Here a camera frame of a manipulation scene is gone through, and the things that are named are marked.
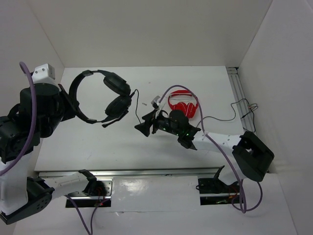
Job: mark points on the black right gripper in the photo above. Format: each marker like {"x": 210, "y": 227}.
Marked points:
{"x": 145, "y": 127}

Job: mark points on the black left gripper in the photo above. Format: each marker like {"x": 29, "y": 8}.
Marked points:
{"x": 72, "y": 104}

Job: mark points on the black headset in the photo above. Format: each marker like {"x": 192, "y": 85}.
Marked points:
{"x": 100, "y": 96}

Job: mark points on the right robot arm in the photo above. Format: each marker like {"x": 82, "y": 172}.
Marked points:
{"x": 247, "y": 155}

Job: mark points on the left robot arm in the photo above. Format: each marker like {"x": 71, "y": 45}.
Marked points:
{"x": 41, "y": 108}

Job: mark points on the red headphones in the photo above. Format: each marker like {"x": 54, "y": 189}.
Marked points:
{"x": 189, "y": 109}

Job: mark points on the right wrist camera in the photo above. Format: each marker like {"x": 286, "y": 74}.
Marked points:
{"x": 156, "y": 103}

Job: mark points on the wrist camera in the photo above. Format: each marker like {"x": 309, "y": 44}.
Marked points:
{"x": 44, "y": 74}
{"x": 156, "y": 103}

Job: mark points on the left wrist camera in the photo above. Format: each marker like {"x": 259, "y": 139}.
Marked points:
{"x": 44, "y": 74}

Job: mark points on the aluminium front table rail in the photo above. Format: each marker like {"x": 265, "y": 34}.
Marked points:
{"x": 158, "y": 172}

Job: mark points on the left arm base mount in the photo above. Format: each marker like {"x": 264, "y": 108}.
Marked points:
{"x": 98, "y": 195}

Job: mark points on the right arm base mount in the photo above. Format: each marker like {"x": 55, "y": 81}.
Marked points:
{"x": 215, "y": 192}

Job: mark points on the aluminium right side rail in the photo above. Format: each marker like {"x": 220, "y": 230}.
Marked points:
{"x": 246, "y": 109}

